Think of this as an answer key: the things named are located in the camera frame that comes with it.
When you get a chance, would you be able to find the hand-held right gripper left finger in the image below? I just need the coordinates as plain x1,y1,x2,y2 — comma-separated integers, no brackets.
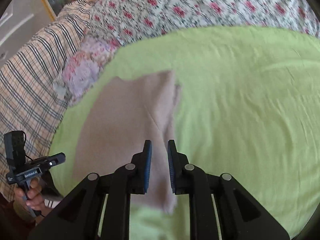
28,140,152,240

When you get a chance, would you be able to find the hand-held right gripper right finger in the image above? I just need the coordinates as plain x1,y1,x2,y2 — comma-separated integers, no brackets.
167,140,290,240

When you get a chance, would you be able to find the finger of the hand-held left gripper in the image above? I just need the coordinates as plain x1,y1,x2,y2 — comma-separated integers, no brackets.
37,152,66,172

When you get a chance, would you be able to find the beige knitted sweater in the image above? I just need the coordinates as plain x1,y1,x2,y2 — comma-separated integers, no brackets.
71,70,182,214

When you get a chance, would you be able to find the person's left hand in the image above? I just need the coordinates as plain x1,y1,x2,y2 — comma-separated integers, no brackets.
14,177,47,213

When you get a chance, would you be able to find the green bed sheet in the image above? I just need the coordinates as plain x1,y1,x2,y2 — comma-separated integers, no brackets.
49,25,320,240

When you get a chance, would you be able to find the plaid blanket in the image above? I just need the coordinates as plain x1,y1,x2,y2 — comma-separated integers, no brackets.
0,0,92,200

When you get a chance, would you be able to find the purple floral pillow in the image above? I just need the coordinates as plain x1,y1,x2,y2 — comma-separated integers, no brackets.
52,36,120,107

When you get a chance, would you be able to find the rose print floral blanket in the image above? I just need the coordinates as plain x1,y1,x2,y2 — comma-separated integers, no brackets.
89,0,320,47

